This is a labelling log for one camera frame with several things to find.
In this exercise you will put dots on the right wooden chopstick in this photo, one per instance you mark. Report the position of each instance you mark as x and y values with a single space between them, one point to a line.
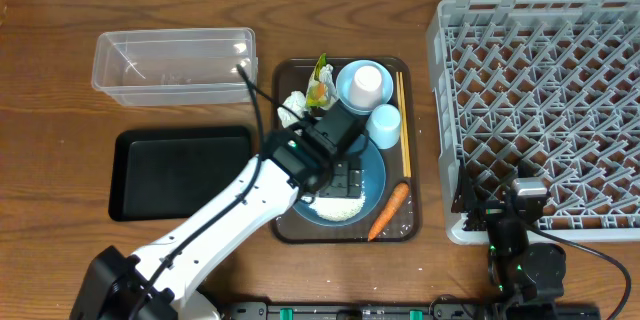
404 135

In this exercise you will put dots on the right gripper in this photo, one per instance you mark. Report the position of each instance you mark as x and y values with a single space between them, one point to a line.
489 211

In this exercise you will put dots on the green yellow snack wrapper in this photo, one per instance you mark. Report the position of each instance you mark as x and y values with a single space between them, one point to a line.
317 90

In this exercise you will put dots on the grey dishwasher rack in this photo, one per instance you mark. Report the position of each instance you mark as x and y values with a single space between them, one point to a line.
550 84

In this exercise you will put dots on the brown serving tray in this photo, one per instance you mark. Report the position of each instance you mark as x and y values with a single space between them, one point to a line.
292 228

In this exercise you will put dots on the small light blue bowl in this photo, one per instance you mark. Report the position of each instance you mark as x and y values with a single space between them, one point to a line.
345 77

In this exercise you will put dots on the black shallow tray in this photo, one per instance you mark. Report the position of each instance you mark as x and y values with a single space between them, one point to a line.
171 173

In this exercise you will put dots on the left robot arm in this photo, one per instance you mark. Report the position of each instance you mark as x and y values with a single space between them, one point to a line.
159 280

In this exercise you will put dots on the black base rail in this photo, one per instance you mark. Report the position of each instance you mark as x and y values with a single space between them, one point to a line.
440 309

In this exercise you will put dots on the left wooden chopstick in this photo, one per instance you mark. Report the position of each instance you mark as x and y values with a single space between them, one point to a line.
401 119

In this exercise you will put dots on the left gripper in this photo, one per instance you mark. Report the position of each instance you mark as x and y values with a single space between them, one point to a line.
343 178

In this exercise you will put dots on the wooden chopstick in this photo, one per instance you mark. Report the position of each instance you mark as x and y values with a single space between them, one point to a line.
401 119
404 135

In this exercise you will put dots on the white rice pile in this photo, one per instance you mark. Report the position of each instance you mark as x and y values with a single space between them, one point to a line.
337 209

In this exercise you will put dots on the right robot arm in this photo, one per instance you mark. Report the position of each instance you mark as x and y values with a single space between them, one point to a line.
529 276

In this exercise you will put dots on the large blue plate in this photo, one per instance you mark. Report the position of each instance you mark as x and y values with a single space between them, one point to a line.
373 182

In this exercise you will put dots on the clear plastic bin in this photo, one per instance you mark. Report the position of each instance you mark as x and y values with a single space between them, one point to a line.
167 67

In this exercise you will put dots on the pink cup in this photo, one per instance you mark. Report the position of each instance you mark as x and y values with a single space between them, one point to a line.
365 91

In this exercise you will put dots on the orange carrot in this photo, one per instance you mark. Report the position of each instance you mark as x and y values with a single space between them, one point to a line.
395 201

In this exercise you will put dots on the light blue cup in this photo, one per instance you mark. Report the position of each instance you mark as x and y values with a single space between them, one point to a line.
383 126

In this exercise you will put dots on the crumpled white tissue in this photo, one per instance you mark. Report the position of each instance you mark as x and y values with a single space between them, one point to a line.
294 107

